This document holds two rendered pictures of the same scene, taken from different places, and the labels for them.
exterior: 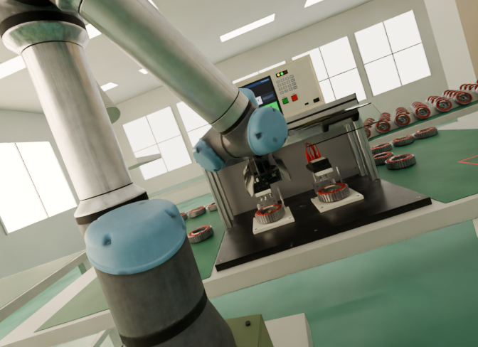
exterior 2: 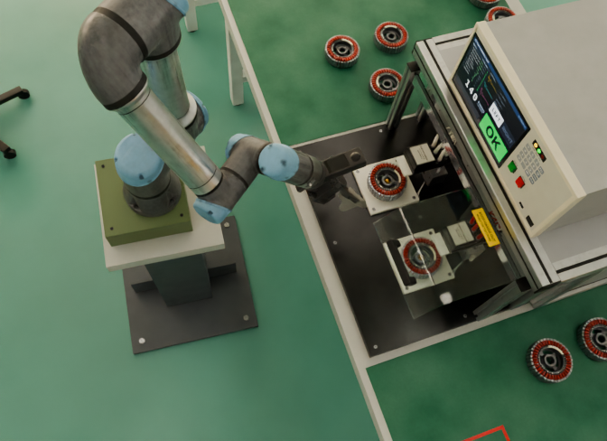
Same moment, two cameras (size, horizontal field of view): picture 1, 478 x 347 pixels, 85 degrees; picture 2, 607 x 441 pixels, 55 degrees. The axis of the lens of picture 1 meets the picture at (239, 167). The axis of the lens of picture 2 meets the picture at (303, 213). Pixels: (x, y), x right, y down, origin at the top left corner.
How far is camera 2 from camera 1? 1.34 m
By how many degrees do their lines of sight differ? 71
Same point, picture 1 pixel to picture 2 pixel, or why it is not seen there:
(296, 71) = (549, 177)
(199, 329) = (142, 201)
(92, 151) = not seen: hidden behind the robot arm
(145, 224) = (126, 173)
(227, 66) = not seen: outside the picture
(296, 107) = (512, 188)
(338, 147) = not seen: hidden behind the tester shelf
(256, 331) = (176, 221)
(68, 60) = (146, 68)
